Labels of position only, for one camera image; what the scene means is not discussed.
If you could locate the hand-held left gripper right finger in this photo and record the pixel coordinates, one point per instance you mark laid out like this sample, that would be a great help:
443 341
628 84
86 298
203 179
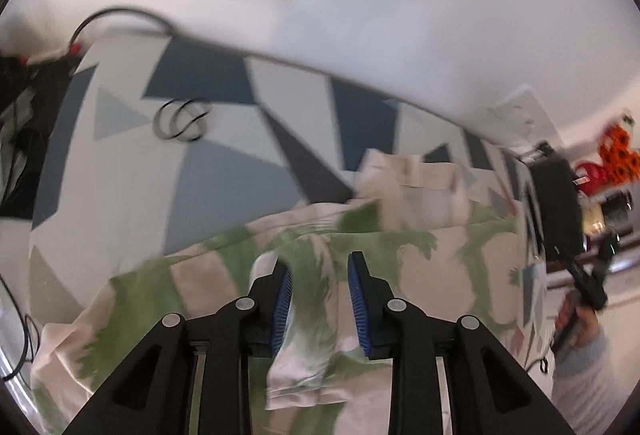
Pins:
357 305

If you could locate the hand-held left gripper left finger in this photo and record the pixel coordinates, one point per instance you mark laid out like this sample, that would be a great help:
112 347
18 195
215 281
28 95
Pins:
282 305

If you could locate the green and white patterned shirt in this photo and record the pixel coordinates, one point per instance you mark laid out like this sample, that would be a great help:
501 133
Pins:
425 275

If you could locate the person's right hand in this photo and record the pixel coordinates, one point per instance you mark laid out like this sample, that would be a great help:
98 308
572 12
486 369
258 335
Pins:
575 325

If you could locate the red round object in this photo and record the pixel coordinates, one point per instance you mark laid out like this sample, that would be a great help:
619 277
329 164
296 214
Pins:
590 175

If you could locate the orange and black plush toy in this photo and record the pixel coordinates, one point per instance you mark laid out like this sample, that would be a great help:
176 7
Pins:
620 150

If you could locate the geometric patterned tablecloth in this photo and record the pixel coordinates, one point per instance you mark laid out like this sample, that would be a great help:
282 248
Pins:
225 185

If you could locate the white blank wall plate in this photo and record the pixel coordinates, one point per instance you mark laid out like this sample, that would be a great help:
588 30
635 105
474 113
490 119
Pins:
525 115

